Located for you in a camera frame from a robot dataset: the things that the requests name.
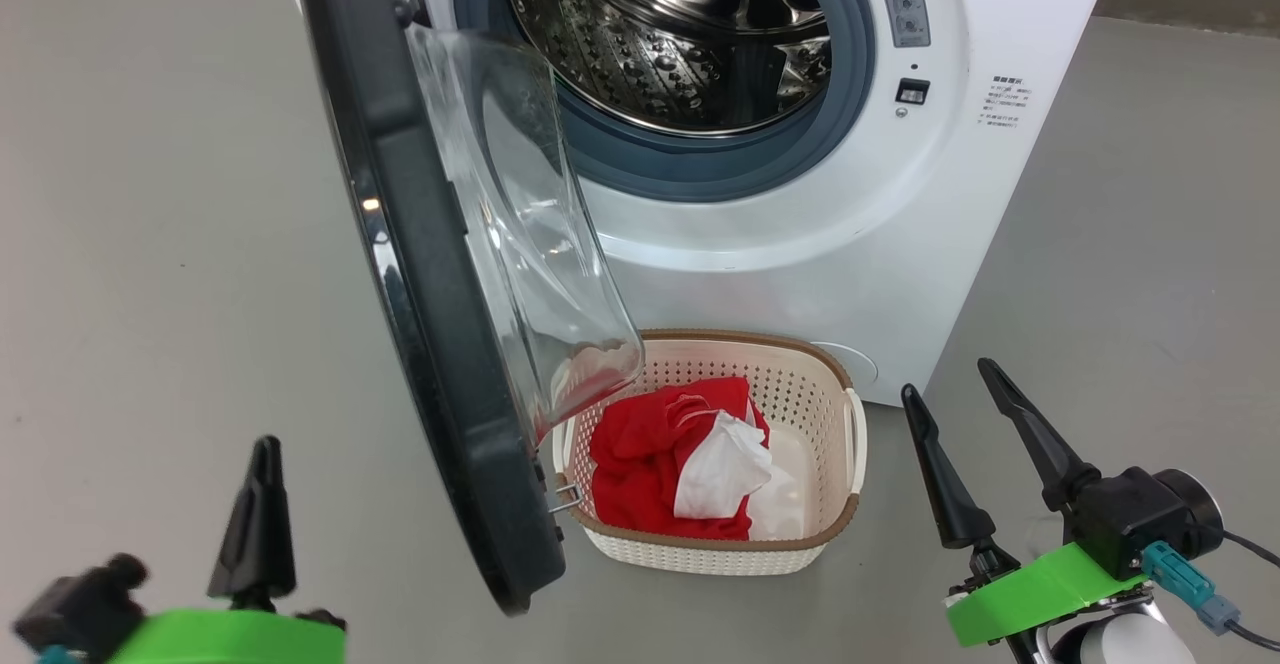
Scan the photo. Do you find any cream perforated laundry basket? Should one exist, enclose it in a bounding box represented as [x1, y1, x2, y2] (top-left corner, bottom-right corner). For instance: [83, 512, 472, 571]
[549, 328, 869, 578]

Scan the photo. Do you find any grey rubber door gasket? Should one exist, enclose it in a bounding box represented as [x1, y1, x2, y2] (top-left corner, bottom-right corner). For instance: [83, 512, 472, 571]
[451, 0, 879, 204]

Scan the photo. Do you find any black glass washing machine door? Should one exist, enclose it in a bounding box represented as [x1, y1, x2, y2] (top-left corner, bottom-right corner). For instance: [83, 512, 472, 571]
[289, 0, 647, 616]

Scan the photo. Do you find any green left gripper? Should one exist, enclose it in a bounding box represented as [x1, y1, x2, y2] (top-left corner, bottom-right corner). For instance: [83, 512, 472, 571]
[108, 435, 348, 664]

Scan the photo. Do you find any red and white garment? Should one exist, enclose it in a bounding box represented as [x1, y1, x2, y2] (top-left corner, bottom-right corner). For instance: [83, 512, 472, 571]
[665, 394, 812, 543]

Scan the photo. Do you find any grey wall baseboard strip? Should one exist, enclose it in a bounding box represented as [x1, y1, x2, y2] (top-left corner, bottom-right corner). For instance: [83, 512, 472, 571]
[1093, 0, 1280, 41]

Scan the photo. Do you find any steel washing machine drum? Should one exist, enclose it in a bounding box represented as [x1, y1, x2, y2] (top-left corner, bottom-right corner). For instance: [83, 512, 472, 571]
[502, 0, 834, 136]

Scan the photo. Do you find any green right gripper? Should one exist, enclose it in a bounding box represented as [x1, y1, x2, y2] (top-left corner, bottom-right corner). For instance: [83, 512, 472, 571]
[899, 356, 1151, 649]

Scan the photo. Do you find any white front-load washing machine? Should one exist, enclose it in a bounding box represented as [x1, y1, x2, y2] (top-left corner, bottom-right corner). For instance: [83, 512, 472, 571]
[275, 0, 1122, 408]

